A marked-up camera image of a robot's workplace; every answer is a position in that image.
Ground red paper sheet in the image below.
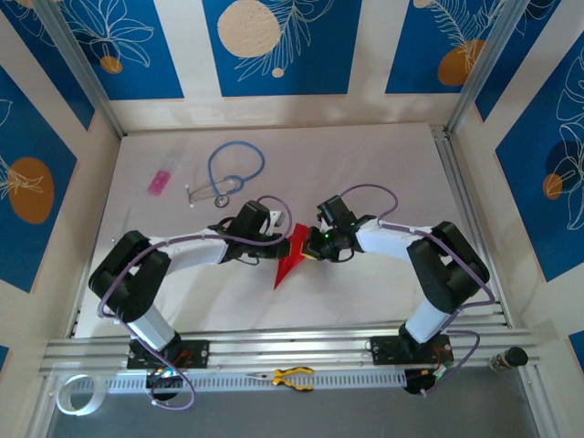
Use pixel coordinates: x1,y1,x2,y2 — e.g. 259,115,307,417
273,223,311,291

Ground blue stethoscope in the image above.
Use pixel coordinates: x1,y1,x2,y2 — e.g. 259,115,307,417
184,140,266,210

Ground pink capped clear tube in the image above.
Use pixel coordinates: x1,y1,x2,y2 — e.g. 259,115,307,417
147,141,187,195

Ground yellow black pliers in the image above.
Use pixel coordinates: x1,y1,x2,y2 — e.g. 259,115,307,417
245,366,315,392

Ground black electronics module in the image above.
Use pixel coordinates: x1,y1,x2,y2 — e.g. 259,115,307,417
403,367,454,397
144,367,184,403

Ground black capped bottle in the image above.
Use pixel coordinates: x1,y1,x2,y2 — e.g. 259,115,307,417
489,346,529,373

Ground clear tape roll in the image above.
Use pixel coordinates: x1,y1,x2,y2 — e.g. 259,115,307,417
55,373,107,416

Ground aluminium mounting rail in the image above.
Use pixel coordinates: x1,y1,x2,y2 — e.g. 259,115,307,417
38,324,556,379

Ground aluminium side rail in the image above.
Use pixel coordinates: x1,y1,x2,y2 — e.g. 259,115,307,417
431,126,515,329

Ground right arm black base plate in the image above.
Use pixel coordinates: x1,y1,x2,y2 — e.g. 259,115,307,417
370,335,454,367

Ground white slotted cable tray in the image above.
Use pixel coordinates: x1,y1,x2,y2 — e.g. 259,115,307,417
72,368,408,394

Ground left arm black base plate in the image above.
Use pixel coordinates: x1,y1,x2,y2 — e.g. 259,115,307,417
126,338,211,370

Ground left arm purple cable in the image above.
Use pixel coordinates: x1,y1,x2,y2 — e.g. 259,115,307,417
99,194,292,411

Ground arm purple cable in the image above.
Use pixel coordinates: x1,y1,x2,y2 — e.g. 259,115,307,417
99,194,292,411
339,183,494,396

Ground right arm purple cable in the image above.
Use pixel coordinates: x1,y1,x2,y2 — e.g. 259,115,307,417
339,183,494,396

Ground aluminium frame post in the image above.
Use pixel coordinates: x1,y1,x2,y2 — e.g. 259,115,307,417
34,0,127,138
445,0,535,134

